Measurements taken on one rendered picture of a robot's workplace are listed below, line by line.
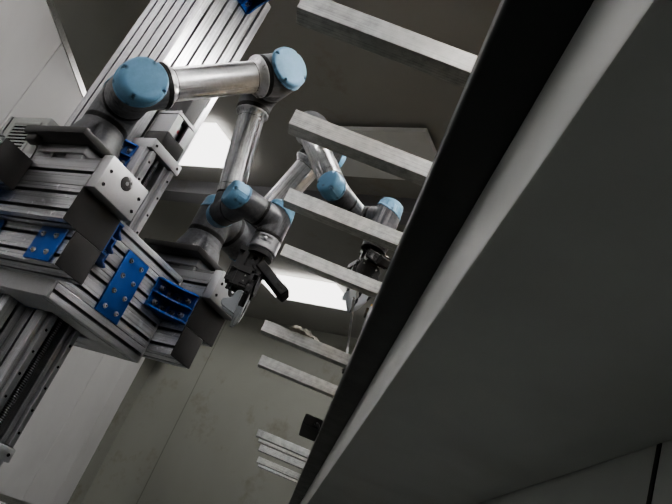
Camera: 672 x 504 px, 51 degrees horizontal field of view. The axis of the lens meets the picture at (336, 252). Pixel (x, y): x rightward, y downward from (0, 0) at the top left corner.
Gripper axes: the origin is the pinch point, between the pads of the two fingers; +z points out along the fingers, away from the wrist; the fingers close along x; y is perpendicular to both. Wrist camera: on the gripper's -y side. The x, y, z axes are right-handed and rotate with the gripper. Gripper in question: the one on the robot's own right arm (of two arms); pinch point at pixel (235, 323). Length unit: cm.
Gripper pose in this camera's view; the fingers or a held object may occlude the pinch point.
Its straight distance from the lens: 178.5
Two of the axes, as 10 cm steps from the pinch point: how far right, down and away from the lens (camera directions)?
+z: -3.7, 8.3, -4.2
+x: 1.0, -4.1, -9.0
